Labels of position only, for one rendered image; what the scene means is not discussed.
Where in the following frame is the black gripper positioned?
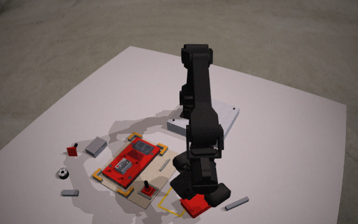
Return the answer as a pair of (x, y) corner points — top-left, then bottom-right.
(172, 151), (231, 207)

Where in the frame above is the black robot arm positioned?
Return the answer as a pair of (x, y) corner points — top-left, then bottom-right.
(170, 44), (224, 200)

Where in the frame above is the black short cylinder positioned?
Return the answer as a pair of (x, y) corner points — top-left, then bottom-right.
(57, 168), (69, 180)

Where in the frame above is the red rectangular shell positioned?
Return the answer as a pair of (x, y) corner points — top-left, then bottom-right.
(180, 194), (211, 219)

